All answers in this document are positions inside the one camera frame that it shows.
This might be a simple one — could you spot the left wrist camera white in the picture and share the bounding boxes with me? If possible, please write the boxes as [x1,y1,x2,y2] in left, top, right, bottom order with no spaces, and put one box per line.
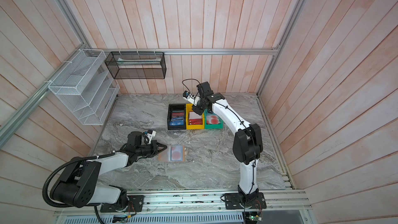
[144,130,156,144]

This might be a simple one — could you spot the black corrugated cable hose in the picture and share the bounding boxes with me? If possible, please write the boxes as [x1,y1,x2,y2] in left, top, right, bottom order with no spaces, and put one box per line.
[42,152,116,224]

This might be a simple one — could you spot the black plastic bin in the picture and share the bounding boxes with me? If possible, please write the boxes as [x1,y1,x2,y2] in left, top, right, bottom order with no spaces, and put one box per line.
[167,104,187,131]

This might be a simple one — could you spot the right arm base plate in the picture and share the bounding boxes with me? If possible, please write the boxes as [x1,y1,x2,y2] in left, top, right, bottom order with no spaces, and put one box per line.
[220,191,267,210]

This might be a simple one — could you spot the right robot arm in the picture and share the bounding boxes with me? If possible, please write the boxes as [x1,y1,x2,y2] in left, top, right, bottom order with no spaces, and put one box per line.
[183,82,263,201]

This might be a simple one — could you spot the aluminium mounting rail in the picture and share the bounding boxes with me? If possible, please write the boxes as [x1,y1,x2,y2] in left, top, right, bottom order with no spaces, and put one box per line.
[54,189,312,216]

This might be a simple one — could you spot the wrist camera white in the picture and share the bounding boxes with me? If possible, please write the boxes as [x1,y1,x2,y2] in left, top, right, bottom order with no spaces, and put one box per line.
[182,91,201,105]
[144,130,156,144]

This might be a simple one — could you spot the black wire mesh basket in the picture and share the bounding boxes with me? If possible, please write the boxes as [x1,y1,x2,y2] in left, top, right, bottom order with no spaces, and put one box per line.
[105,51,167,79]

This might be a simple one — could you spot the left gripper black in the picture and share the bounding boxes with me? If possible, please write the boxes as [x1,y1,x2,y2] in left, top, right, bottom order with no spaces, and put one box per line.
[136,140,167,158]

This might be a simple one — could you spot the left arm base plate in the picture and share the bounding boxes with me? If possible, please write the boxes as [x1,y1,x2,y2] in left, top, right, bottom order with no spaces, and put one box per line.
[100,195,145,213]

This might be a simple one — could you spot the yellow plastic bin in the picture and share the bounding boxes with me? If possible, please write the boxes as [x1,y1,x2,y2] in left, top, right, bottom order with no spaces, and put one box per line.
[186,104,205,130]

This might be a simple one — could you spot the cards in black bin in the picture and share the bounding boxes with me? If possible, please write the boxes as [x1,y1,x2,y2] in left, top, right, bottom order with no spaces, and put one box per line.
[170,111,185,126]

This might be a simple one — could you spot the white wire mesh shelf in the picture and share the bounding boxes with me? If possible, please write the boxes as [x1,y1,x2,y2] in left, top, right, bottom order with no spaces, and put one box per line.
[49,49,120,125]

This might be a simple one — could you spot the cards in green bin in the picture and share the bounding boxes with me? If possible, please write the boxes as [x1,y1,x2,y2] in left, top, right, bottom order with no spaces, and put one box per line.
[206,114,220,125]

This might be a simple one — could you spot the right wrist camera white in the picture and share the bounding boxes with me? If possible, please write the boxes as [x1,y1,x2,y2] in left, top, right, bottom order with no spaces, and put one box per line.
[182,91,201,105]

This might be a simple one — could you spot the white card red circles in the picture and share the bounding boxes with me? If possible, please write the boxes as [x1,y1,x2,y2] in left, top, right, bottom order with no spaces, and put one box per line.
[170,145,184,162]

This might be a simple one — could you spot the tan leather card holder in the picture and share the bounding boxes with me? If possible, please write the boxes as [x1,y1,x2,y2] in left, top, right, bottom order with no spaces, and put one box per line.
[158,145,186,163]

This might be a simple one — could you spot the green plastic bin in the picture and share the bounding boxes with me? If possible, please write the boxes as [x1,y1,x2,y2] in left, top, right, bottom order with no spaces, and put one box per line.
[204,110,223,129]

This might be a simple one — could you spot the red cards in yellow bin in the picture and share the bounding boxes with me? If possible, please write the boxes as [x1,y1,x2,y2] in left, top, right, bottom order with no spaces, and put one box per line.
[188,111,203,125]

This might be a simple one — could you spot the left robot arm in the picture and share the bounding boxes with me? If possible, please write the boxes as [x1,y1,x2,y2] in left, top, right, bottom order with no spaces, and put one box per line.
[42,130,167,212]

